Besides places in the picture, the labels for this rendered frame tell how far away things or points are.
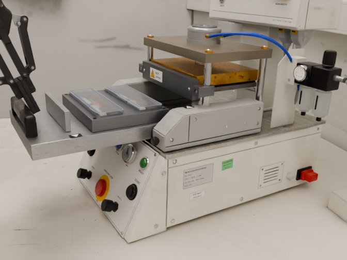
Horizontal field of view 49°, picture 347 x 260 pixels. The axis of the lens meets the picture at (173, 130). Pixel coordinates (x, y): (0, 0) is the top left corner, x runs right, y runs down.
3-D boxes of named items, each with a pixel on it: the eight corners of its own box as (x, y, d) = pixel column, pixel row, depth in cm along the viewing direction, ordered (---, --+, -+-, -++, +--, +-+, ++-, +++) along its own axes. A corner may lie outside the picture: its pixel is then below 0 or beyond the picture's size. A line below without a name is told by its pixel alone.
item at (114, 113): (68, 99, 86) (68, 90, 85) (92, 97, 89) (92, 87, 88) (97, 124, 71) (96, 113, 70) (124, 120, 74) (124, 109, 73)
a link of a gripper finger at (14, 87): (10, 72, 68) (-6, 80, 67) (24, 97, 71) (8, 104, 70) (9, 71, 69) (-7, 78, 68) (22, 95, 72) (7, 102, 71)
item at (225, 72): (205, 69, 104) (207, 34, 101) (261, 87, 87) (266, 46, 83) (150, 75, 96) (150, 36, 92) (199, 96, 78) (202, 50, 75)
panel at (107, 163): (77, 176, 100) (103, 111, 98) (123, 238, 76) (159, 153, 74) (70, 174, 98) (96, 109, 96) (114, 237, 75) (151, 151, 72)
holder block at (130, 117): (128, 96, 94) (128, 86, 93) (169, 120, 78) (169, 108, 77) (62, 104, 86) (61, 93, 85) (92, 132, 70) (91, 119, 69)
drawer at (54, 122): (133, 109, 97) (133, 79, 95) (177, 137, 80) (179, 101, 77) (11, 126, 83) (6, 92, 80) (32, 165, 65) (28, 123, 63)
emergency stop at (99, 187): (98, 192, 89) (105, 177, 89) (105, 200, 86) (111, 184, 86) (92, 191, 88) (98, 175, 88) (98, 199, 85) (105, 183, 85)
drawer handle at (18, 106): (21, 113, 80) (19, 94, 78) (37, 136, 68) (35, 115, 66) (12, 114, 79) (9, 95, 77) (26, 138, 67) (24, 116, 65)
